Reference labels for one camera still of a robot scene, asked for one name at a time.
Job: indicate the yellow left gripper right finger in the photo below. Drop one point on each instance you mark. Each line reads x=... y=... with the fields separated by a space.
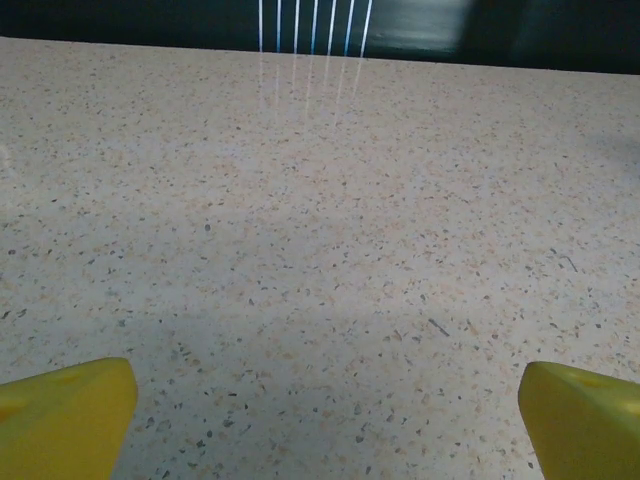
x=585 y=430

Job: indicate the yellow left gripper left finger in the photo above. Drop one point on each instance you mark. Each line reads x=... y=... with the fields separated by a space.
x=60 y=425

